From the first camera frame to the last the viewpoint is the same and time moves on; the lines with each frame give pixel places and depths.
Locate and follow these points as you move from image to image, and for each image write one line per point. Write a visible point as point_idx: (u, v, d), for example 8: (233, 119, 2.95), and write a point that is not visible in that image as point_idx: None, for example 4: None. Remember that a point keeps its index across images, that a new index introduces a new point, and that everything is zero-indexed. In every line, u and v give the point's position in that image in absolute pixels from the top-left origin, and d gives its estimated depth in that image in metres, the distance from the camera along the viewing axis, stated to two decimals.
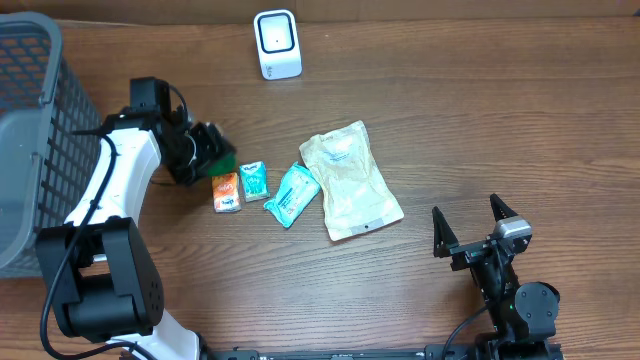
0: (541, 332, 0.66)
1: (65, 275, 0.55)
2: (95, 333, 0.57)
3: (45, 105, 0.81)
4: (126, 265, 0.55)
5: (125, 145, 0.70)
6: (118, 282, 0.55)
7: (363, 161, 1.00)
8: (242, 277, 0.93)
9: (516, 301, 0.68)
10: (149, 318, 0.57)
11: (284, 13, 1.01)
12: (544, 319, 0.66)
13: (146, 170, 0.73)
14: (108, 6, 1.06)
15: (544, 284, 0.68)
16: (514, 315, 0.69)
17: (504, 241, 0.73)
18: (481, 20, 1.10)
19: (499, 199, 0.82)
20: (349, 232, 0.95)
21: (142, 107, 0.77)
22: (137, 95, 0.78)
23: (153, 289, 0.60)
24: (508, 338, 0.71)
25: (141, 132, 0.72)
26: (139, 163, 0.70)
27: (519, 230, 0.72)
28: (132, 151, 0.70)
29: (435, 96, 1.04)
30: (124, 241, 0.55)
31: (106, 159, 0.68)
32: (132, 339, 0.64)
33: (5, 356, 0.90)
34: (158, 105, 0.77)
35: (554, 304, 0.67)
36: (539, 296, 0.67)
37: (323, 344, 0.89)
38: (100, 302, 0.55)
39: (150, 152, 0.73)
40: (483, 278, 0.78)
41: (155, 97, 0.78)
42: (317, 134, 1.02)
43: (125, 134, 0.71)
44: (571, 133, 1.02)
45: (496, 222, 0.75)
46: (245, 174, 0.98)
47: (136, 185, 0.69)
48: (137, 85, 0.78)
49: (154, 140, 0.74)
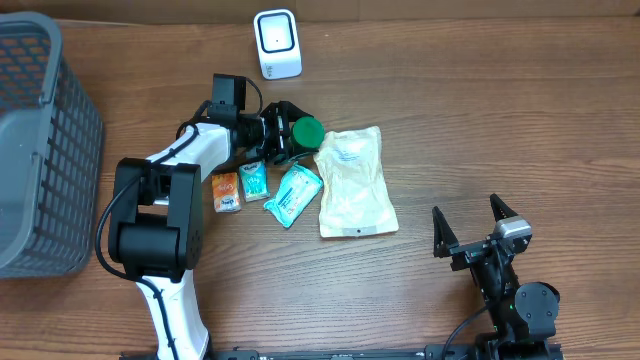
0: (541, 332, 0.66)
1: (128, 196, 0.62)
2: (135, 260, 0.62)
3: (45, 105, 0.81)
4: (184, 206, 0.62)
5: (206, 130, 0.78)
6: (172, 217, 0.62)
7: (371, 167, 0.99)
8: (242, 277, 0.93)
9: (516, 301, 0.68)
10: (186, 261, 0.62)
11: (284, 12, 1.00)
12: (545, 319, 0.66)
13: (215, 158, 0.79)
14: (108, 5, 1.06)
15: (544, 284, 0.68)
16: (514, 315, 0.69)
17: (504, 241, 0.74)
18: (481, 20, 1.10)
19: (499, 199, 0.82)
20: (340, 233, 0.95)
21: (221, 104, 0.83)
22: (219, 91, 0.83)
23: (195, 239, 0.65)
24: (508, 339, 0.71)
25: (215, 129, 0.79)
26: (213, 145, 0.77)
27: (520, 229, 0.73)
28: (211, 135, 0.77)
29: (435, 96, 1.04)
30: (187, 182, 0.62)
31: (188, 133, 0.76)
32: (159, 287, 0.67)
33: (5, 356, 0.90)
34: (235, 106, 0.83)
35: (554, 304, 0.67)
36: (539, 296, 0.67)
37: (323, 344, 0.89)
38: (148, 233, 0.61)
39: (222, 145, 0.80)
40: (482, 278, 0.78)
41: (234, 100, 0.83)
42: (333, 131, 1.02)
43: (206, 126, 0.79)
44: (571, 132, 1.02)
45: (496, 222, 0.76)
46: (245, 174, 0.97)
47: (204, 161, 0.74)
48: (220, 83, 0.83)
49: (228, 142, 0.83)
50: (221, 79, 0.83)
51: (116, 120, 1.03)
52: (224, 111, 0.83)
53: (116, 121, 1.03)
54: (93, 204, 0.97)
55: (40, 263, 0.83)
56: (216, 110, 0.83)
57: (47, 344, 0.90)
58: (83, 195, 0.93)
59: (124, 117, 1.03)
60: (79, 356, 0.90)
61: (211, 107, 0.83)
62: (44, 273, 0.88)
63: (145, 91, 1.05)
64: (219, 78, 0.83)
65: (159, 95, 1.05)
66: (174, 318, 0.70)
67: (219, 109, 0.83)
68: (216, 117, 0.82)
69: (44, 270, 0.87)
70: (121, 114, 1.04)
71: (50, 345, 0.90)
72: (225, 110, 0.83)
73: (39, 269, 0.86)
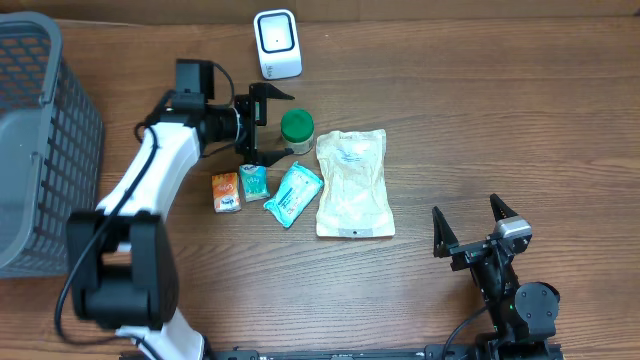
0: (541, 332, 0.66)
1: (87, 261, 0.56)
2: (106, 319, 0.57)
3: (45, 105, 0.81)
4: (149, 265, 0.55)
5: (167, 138, 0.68)
6: (138, 277, 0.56)
7: (373, 170, 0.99)
8: (242, 277, 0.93)
9: (516, 301, 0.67)
10: (161, 318, 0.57)
11: (284, 13, 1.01)
12: (544, 319, 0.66)
13: (183, 165, 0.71)
14: (108, 5, 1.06)
15: (544, 284, 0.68)
16: (514, 315, 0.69)
17: (504, 242, 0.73)
18: (481, 20, 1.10)
19: (499, 199, 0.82)
20: (336, 232, 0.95)
21: (186, 93, 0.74)
22: (182, 78, 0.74)
23: (169, 287, 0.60)
24: (507, 339, 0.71)
25: (177, 128, 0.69)
26: (176, 158, 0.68)
27: (520, 230, 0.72)
28: (173, 146, 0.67)
29: (435, 96, 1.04)
30: (149, 238, 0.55)
31: (146, 149, 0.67)
32: (141, 333, 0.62)
33: (4, 356, 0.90)
34: (201, 94, 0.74)
35: (554, 305, 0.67)
36: (539, 297, 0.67)
37: (323, 344, 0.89)
38: (115, 295, 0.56)
39: (188, 150, 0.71)
40: (482, 278, 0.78)
41: (200, 87, 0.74)
42: (339, 130, 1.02)
43: (165, 129, 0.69)
44: (571, 132, 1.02)
45: (496, 222, 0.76)
46: (245, 174, 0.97)
47: (169, 181, 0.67)
48: (183, 68, 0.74)
49: (196, 138, 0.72)
50: (184, 63, 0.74)
51: (116, 120, 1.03)
52: (189, 100, 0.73)
53: (116, 121, 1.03)
54: (92, 204, 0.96)
55: (40, 262, 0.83)
56: (180, 99, 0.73)
57: (48, 344, 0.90)
58: (83, 195, 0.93)
59: (125, 117, 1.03)
60: (79, 356, 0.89)
61: (175, 97, 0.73)
62: (43, 273, 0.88)
63: (145, 92, 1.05)
64: (183, 63, 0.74)
65: (159, 95, 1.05)
66: (166, 350, 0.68)
67: (184, 99, 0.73)
68: (181, 107, 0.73)
69: (44, 270, 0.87)
70: (121, 114, 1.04)
71: (50, 345, 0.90)
72: (190, 99, 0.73)
73: (39, 269, 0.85)
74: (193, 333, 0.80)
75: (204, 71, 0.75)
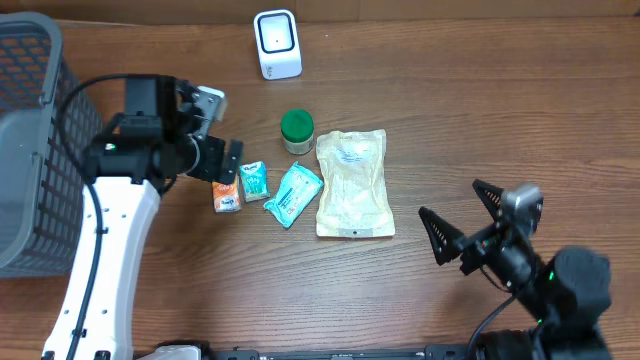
0: (591, 303, 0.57)
1: None
2: None
3: (45, 105, 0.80)
4: None
5: (114, 212, 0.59)
6: None
7: (373, 170, 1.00)
8: (242, 277, 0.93)
9: (557, 267, 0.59)
10: None
11: (284, 13, 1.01)
12: (594, 287, 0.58)
13: (144, 224, 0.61)
14: (108, 6, 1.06)
15: (591, 250, 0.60)
16: (555, 288, 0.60)
17: (519, 213, 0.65)
18: (481, 20, 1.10)
19: (484, 182, 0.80)
20: (336, 232, 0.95)
21: (138, 116, 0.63)
22: (135, 100, 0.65)
23: None
24: (552, 319, 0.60)
25: (125, 176, 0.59)
26: (131, 239, 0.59)
27: (530, 195, 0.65)
28: (121, 225, 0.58)
29: (435, 96, 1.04)
30: None
31: (88, 234, 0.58)
32: None
33: (5, 356, 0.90)
34: (157, 118, 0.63)
35: (605, 275, 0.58)
36: (586, 263, 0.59)
37: (322, 344, 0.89)
38: None
39: (145, 212, 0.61)
40: (501, 269, 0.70)
41: (156, 107, 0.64)
42: (339, 130, 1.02)
43: (112, 180, 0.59)
44: (570, 132, 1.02)
45: (501, 197, 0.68)
46: (245, 174, 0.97)
47: (130, 268, 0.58)
48: (136, 87, 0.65)
49: (151, 171, 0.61)
50: (136, 80, 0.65)
51: None
52: (143, 125, 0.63)
53: None
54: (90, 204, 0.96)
55: (39, 263, 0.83)
56: (131, 123, 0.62)
57: None
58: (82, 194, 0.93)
59: None
60: None
61: (124, 122, 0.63)
62: (43, 272, 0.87)
63: None
64: (135, 79, 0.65)
65: None
66: None
67: (138, 123, 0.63)
68: (132, 133, 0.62)
69: (44, 270, 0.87)
70: None
71: None
72: (144, 123, 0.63)
73: (38, 269, 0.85)
74: (180, 347, 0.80)
75: (159, 89, 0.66)
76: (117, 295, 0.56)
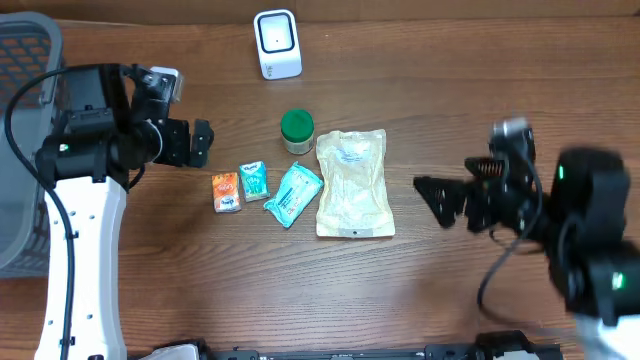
0: (609, 187, 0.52)
1: None
2: None
3: (45, 105, 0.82)
4: None
5: (79, 213, 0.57)
6: None
7: (373, 170, 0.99)
8: (242, 277, 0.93)
9: (566, 161, 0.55)
10: None
11: (284, 13, 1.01)
12: (612, 173, 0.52)
13: (115, 222, 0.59)
14: (108, 6, 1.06)
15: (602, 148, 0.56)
16: (572, 187, 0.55)
17: (511, 139, 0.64)
18: (481, 20, 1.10)
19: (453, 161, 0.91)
20: (336, 232, 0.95)
21: (87, 110, 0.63)
22: (81, 93, 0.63)
23: None
24: (573, 219, 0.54)
25: (85, 175, 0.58)
26: (103, 239, 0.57)
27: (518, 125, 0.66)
28: (91, 226, 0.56)
29: (435, 96, 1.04)
30: None
31: (59, 240, 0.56)
32: None
33: (5, 356, 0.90)
34: (108, 109, 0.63)
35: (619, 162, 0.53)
36: (598, 155, 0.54)
37: (322, 344, 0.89)
38: None
39: (113, 209, 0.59)
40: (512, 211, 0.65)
41: (103, 97, 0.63)
42: (339, 130, 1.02)
43: (72, 181, 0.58)
44: (571, 132, 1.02)
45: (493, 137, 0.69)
46: (245, 174, 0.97)
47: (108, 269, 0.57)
48: (79, 80, 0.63)
49: (111, 166, 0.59)
50: (78, 72, 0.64)
51: None
52: (94, 118, 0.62)
53: None
54: None
55: (39, 262, 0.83)
56: (82, 118, 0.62)
57: None
58: None
59: None
60: None
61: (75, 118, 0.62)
62: (42, 272, 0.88)
63: None
64: (77, 73, 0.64)
65: None
66: None
67: (89, 117, 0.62)
68: (85, 129, 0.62)
69: (44, 270, 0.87)
70: None
71: None
72: (95, 117, 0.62)
73: (37, 268, 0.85)
74: (178, 346, 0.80)
75: (104, 77, 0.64)
76: (100, 298, 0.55)
